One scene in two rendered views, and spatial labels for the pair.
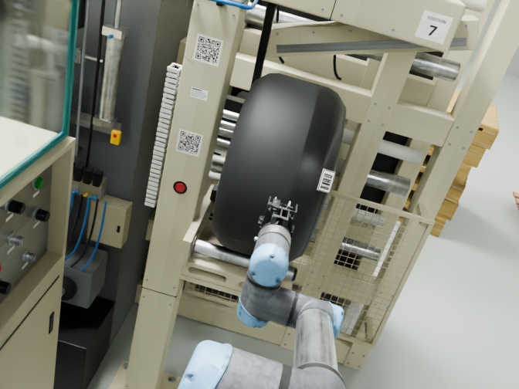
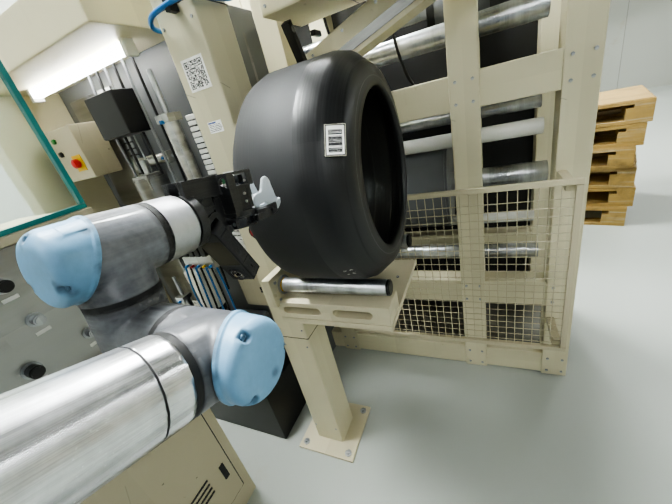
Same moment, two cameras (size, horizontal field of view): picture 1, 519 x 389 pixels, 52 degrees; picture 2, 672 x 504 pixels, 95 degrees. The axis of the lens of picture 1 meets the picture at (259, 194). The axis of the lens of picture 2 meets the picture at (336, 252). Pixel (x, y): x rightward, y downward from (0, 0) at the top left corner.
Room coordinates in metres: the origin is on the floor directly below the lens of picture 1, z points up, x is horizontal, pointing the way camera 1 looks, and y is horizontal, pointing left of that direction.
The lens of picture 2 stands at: (0.75, -0.41, 1.35)
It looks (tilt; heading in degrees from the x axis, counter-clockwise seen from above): 25 degrees down; 28
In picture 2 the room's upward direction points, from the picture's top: 14 degrees counter-clockwise
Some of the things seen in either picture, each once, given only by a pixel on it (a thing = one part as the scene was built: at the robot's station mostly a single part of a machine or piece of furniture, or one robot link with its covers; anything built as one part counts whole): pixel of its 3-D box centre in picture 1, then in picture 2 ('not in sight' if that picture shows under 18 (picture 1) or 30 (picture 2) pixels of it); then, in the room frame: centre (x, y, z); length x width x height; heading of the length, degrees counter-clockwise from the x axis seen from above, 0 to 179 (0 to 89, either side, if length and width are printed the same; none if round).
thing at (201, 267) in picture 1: (238, 275); (335, 303); (1.41, -0.01, 0.84); 0.36 x 0.09 x 0.06; 89
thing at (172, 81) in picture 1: (164, 139); (226, 192); (1.51, 0.33, 1.19); 0.05 x 0.04 x 0.48; 179
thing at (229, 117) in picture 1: (219, 140); not in sight; (1.94, 0.21, 1.05); 0.20 x 0.15 x 0.30; 89
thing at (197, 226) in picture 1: (200, 222); (301, 262); (1.56, 0.17, 0.90); 0.40 x 0.03 x 0.10; 179
